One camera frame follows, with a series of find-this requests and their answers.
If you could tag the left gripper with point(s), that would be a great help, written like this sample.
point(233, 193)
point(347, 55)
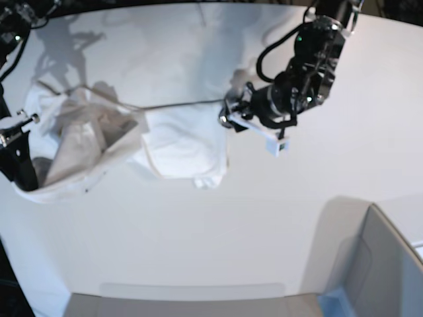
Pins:
point(271, 104)

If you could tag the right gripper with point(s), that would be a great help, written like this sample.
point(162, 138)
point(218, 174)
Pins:
point(16, 164)

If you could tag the white t-shirt with print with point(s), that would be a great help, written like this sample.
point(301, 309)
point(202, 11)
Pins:
point(84, 134)

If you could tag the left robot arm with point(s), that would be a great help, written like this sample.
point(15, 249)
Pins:
point(308, 78)

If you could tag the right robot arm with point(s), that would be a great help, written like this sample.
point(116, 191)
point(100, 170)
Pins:
point(18, 19)

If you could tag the grey cardboard box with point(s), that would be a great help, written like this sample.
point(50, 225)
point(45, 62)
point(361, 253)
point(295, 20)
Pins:
point(360, 264)

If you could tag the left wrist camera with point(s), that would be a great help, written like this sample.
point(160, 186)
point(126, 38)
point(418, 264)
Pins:
point(276, 146)

